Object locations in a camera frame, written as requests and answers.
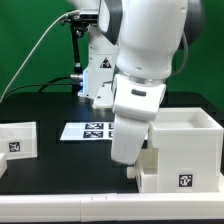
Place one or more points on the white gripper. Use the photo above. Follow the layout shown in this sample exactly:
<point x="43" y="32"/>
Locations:
<point x="135" y="106"/>

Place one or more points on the white drawer box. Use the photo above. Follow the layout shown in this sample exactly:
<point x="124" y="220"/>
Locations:
<point x="145" y="171"/>
<point x="18" y="140"/>

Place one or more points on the large white drawer cabinet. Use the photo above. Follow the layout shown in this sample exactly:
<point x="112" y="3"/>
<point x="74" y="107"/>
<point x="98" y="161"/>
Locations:
<point x="189" y="144"/>

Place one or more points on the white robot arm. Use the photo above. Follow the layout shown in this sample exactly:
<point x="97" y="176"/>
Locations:
<point x="148" y="33"/>

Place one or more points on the white marker sheet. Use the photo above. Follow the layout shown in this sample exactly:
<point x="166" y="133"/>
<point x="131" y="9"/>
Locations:
<point x="87" y="131"/>

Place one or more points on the grey mounted camera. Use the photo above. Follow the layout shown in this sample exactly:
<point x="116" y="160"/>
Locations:
<point x="104" y="97"/>

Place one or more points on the black camera stand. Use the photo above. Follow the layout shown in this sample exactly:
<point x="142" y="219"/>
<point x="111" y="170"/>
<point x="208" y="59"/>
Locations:
<point x="77" y="28"/>

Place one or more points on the white front rail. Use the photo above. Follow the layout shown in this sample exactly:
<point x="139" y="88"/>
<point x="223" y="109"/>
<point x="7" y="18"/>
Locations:
<point x="111" y="207"/>

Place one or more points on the white left rail piece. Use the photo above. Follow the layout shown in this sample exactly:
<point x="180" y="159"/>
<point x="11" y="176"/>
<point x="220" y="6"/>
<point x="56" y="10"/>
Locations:
<point x="3" y="164"/>

